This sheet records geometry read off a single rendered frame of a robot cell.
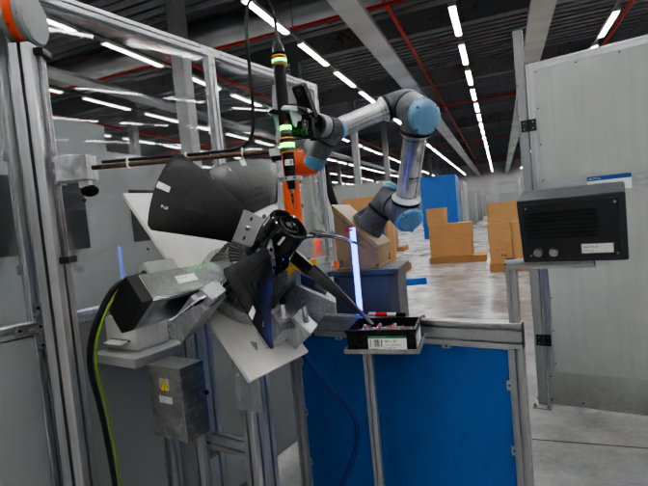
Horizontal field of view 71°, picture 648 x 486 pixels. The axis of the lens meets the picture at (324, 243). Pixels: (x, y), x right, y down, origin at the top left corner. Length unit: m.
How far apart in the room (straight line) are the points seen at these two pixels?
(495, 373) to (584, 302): 1.44
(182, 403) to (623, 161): 2.42
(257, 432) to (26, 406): 0.71
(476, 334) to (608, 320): 1.51
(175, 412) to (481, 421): 0.96
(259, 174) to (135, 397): 0.96
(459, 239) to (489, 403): 8.94
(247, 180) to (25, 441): 1.03
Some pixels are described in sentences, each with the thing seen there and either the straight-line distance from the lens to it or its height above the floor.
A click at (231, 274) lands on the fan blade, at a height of 1.13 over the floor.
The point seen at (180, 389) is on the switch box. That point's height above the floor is 0.78.
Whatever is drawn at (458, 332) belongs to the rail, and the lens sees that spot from 1.57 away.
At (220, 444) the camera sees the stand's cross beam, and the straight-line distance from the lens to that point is 1.58.
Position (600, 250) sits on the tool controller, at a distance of 1.44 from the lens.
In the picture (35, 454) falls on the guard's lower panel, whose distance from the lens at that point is 1.76.
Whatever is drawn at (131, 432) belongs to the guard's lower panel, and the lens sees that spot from 1.93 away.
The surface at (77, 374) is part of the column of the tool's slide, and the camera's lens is 1.61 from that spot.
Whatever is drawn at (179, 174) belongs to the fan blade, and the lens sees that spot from 1.23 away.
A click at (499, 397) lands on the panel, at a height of 0.62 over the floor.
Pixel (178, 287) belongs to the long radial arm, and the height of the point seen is 1.10.
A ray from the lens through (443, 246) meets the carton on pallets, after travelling 10.51.
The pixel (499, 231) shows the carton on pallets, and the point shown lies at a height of 0.71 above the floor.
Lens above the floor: 1.23
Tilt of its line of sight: 3 degrees down
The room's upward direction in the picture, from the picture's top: 5 degrees counter-clockwise
